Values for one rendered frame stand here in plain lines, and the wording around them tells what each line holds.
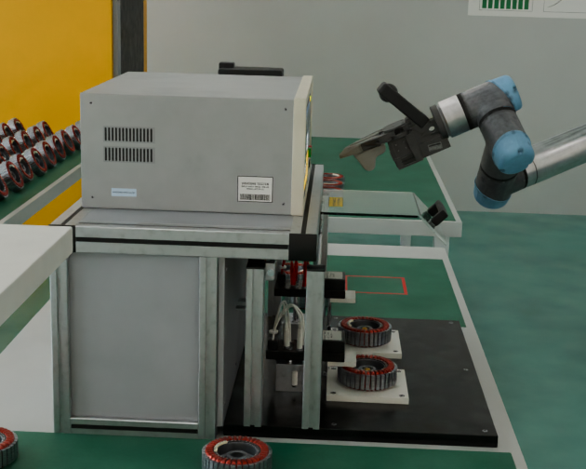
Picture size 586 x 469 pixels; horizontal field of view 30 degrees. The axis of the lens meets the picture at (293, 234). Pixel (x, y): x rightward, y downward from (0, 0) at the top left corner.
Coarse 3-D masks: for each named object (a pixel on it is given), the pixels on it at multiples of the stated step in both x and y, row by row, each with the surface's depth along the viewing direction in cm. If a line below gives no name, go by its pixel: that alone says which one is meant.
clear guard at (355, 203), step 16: (336, 192) 238; (352, 192) 238; (368, 192) 239; (384, 192) 239; (400, 192) 240; (336, 208) 220; (352, 208) 221; (368, 208) 221; (384, 208) 222; (400, 208) 222; (416, 208) 223; (432, 224) 221
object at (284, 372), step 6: (282, 360) 203; (294, 360) 203; (276, 366) 201; (282, 366) 201; (288, 366) 201; (294, 366) 201; (300, 366) 201; (276, 372) 201; (282, 372) 201; (288, 372) 201; (300, 372) 201; (276, 378) 202; (282, 378) 202; (288, 378) 202; (300, 378) 202; (276, 384) 202; (282, 384) 202; (288, 384) 202; (300, 384) 202; (276, 390) 202; (282, 390) 202; (288, 390) 202; (294, 390) 202; (300, 390) 202
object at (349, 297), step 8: (328, 272) 228; (336, 272) 228; (344, 272) 228; (288, 280) 229; (328, 280) 223; (336, 280) 223; (344, 280) 222; (280, 288) 223; (288, 288) 223; (296, 288) 223; (328, 288) 223; (336, 288) 223; (344, 288) 223; (288, 296) 223; (296, 296) 223; (304, 296) 223; (328, 296) 223; (336, 296) 223; (344, 296) 223; (352, 296) 225; (296, 304) 225; (296, 312) 225; (296, 320) 225
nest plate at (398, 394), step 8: (336, 368) 211; (328, 376) 207; (336, 376) 207; (400, 376) 208; (328, 384) 203; (336, 384) 203; (400, 384) 204; (328, 392) 199; (336, 392) 199; (344, 392) 200; (352, 392) 200; (360, 392) 200; (368, 392) 200; (376, 392) 200; (384, 392) 200; (392, 392) 200; (400, 392) 200; (328, 400) 198; (336, 400) 198; (344, 400) 198; (352, 400) 198; (360, 400) 198; (368, 400) 198; (376, 400) 198; (384, 400) 198; (392, 400) 198; (400, 400) 198; (408, 400) 198
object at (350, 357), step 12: (324, 336) 202; (336, 336) 203; (288, 348) 202; (324, 348) 201; (336, 348) 200; (288, 360) 202; (300, 360) 201; (324, 360) 201; (336, 360) 201; (348, 360) 202
